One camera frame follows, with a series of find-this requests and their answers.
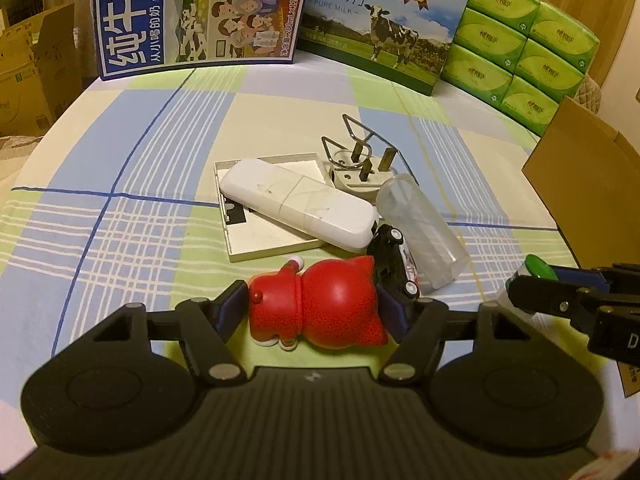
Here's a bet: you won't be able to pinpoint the green lid small jar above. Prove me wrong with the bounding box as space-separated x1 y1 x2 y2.
499 252 561 331

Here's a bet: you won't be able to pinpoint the red pig figurine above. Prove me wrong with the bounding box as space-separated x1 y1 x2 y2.
248 256 388 350

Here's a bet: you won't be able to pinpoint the white plug adapter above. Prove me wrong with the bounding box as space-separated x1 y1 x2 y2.
326 142 399 204

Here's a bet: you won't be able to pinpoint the black white toy car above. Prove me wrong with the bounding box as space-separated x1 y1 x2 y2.
367 224 420 304

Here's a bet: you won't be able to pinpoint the shallow white box lid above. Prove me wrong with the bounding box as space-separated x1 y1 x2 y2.
214 150 336 265

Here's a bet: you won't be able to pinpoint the brown cardboard box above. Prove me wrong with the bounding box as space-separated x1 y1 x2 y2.
523 98 639 396

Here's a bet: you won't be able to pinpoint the clear plastic tube container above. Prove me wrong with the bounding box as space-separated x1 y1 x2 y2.
376 174 470 295

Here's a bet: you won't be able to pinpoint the checked bed sheet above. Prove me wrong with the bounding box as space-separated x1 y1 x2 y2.
0 49 601 466

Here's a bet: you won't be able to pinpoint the white oblong case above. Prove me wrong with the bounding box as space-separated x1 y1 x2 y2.
219 158 378 252

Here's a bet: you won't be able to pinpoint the beige quilted chair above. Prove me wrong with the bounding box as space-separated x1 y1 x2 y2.
573 74 602 114

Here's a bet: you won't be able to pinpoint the green tissue pack bundle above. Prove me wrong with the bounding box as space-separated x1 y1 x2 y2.
440 0 600 136

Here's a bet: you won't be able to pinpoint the flattened cardboard boxes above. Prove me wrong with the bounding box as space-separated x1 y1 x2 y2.
0 11 82 136

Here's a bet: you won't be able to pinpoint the cow picture milk box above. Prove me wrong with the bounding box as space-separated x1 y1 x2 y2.
297 0 469 96

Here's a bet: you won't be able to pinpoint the blue milk carton box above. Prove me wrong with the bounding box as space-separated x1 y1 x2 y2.
92 0 304 80

